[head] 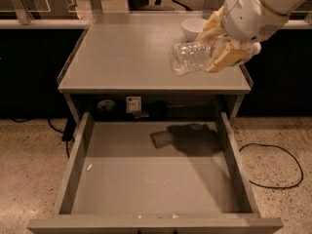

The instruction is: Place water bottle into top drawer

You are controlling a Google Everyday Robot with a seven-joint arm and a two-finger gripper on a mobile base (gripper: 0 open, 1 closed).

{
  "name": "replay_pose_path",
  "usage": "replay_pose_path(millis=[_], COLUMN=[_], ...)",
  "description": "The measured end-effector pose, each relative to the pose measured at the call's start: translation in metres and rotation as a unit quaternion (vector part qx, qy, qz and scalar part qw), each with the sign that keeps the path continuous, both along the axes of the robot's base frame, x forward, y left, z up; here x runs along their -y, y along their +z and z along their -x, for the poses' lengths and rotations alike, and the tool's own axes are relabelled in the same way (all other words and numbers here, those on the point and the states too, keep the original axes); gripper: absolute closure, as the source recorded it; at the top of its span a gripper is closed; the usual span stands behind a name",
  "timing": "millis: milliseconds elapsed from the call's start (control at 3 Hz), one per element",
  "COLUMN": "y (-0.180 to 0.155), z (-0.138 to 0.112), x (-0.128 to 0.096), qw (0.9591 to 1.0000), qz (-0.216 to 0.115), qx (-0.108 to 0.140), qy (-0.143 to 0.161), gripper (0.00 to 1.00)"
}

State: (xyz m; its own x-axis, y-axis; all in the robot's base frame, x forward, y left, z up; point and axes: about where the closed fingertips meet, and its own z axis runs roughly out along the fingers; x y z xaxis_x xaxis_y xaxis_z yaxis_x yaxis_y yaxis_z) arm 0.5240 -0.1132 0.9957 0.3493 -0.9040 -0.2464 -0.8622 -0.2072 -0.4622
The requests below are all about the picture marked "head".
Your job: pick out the dark desk in background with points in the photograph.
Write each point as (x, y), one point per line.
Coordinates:
(191, 5)

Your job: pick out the grey cabinet with top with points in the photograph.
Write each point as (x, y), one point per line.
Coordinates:
(127, 54)

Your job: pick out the white horizontal rail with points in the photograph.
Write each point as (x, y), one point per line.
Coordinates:
(83, 23)

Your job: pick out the open grey top drawer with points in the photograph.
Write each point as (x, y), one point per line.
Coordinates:
(155, 178)

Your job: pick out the clear plastic water bottle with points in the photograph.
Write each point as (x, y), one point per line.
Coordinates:
(191, 57)

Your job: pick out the white wall outlet box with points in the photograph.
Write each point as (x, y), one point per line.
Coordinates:
(133, 104)

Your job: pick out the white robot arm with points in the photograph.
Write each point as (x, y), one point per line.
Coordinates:
(235, 31)

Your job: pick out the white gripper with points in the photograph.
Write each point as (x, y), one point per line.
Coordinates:
(249, 14)

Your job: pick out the white ceramic bowl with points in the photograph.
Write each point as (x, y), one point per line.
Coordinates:
(192, 27)

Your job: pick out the round grey wall socket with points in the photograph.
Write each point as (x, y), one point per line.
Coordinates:
(106, 105)

